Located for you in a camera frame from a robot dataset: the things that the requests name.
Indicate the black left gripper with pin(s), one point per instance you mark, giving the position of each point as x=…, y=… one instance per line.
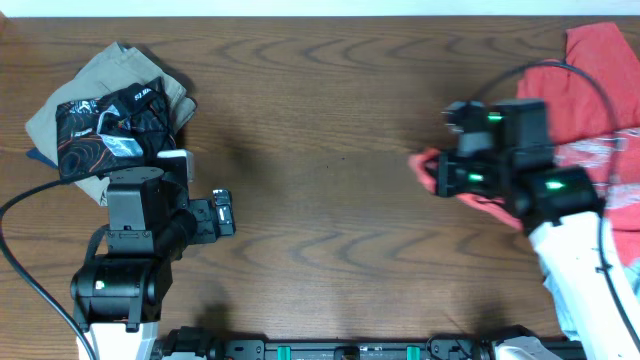
x=206, y=227

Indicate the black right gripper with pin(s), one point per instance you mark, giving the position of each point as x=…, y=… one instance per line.
x=444, y=179

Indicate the red printed t-shirt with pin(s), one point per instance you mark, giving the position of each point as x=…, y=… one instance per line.
x=592, y=104

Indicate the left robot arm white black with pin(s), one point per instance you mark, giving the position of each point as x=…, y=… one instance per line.
x=118, y=295

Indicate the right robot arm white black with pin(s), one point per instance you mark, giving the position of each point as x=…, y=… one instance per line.
x=563, y=217

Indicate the black orange patterned shorts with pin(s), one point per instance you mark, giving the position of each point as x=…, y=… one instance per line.
x=126, y=127

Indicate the light blue grey garment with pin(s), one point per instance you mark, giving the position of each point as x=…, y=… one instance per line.
x=564, y=318

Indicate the khaki folded trousers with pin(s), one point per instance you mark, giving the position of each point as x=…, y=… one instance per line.
x=115, y=68

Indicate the dark blue folded garment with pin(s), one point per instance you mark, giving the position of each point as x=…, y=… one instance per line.
x=35, y=154

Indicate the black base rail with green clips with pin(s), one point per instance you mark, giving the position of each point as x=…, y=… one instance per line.
x=513, y=343

